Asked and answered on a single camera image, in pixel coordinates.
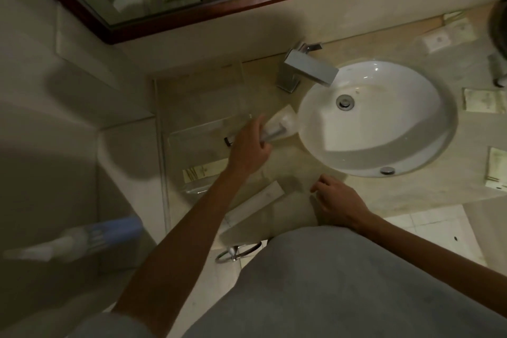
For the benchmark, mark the person's left hand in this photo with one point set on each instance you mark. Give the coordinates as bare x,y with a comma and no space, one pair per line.
247,151

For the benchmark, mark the person's right hand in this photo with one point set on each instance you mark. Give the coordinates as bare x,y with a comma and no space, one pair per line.
342,205

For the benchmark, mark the person's right fingers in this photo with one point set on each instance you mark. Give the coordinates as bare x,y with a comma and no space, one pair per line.
321,185

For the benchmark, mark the person's left fingers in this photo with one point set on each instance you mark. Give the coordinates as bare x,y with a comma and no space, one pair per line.
257,127

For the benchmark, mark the clear drinking glass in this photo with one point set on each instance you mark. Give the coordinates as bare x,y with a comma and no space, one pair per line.
281,124

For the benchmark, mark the person's right forearm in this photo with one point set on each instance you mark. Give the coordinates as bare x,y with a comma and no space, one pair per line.
431,258

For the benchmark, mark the person's left forearm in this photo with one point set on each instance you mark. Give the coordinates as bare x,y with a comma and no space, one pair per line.
186,246

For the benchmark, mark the clear acrylic tray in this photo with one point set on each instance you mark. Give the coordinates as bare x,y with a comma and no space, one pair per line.
198,147

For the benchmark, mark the long white paper box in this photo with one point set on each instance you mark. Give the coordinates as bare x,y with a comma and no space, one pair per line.
253,205

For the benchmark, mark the chrome square faucet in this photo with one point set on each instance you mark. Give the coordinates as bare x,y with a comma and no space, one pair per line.
305,66

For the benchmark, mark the white oval sink basin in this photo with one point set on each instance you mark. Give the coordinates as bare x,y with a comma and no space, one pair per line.
380,131

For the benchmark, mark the chrome sink drain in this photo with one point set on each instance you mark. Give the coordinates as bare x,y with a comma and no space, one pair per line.
345,102

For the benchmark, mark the person's grey shirt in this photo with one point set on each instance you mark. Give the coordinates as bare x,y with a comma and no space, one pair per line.
336,290

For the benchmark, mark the white amenity box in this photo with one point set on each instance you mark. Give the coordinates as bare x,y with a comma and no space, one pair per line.
447,37

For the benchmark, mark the blue and white brush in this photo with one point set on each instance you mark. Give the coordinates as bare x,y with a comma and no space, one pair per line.
83,238

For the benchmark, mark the small cream amenity packet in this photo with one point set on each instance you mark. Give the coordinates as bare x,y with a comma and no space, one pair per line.
452,15

